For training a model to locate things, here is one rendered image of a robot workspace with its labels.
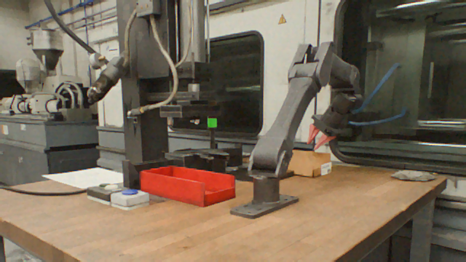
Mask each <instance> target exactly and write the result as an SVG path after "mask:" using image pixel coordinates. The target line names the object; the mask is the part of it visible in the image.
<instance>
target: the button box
mask: <svg viewBox="0 0 466 262"><path fill-rule="evenodd" d="M0 188H5V189H9V191H14V192H17V193H21V194H31V195H41V196H65V195H75V194H83V193H84V192H87V195H88V199H91V200H94V201H96V202H101V203H104V204H107V205H111V194H112V193H117V192H121V191H123V190H125V189H131V188H125V187H122V186H118V188H106V187H99V185H98V186H89V187H87V189H83V190H78V191H64V192H61V193H46V192H32V191H28V190H22V189H18V188H13V187H9V186H1V187H0Z"/></svg>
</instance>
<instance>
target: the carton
mask: <svg viewBox="0 0 466 262"><path fill-rule="evenodd" d="M292 152H293V156H292V157H291V161H290V163H289V165H288V170H294V175H300V176H306V177H307V178H316V177H317V176H319V175H324V174H327V173H330V172H331V153H323V152H314V151H297V150H292Z"/></svg>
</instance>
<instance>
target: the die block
mask: <svg viewBox="0 0 466 262"><path fill-rule="evenodd" d="M166 158H171V159H173V166H175V167H185V168H189V169H195V170H204V171H209V172H218V173H223V174H224V173H225V160H222V159H215V158H214V160H210V161H208V163H204V162H195V161H194V158H189V159H184V160H183V159H178V158H172V157H166Z"/></svg>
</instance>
